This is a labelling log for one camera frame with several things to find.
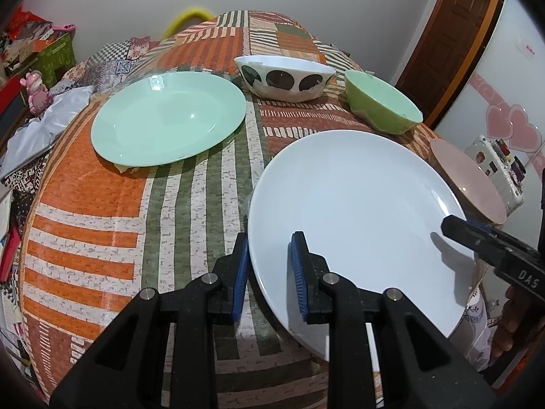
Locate white large plate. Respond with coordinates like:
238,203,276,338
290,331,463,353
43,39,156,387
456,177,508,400
248,129,475,359

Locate mint green plate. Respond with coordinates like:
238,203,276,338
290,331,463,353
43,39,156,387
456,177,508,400
91,71,247,167

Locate right hand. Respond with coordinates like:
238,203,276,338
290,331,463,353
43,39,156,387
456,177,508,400
490,285,530,358

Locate pink plate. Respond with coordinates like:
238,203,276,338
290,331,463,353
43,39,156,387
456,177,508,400
429,138,507,226

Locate white sticker covered case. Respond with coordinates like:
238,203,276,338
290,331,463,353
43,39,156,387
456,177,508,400
465,135,526,216

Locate patchwork striped bed cover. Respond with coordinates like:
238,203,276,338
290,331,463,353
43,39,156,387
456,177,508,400
19,10,363,395

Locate white sliding door with hearts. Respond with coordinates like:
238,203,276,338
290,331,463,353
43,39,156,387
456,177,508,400
435,0,544,247

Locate green bowl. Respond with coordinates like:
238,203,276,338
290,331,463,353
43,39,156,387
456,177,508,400
345,69,423,135

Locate brown wooden wardrobe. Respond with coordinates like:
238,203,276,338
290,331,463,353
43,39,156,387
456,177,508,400
424,0,503,128

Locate brown wooden door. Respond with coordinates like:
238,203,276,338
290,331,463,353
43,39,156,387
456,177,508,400
393,0,499,94

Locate white bowl with dark spots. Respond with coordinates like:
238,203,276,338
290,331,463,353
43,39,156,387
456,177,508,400
234,56,336,104

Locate white folded cloth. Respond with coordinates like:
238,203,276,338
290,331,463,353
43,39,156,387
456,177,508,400
1,86,94,179

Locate pink rabbit figurine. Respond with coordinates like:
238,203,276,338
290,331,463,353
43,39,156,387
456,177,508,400
19,71,53,116

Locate checkered patchwork blanket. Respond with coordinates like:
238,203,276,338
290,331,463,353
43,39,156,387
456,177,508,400
50,36,160,95

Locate green storage box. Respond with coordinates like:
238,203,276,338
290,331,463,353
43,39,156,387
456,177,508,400
30,33,76,89

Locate yellow foam tube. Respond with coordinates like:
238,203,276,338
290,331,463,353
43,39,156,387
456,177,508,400
162,7,214,40

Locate red plastic bag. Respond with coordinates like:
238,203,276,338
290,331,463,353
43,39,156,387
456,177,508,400
5,5,44,40

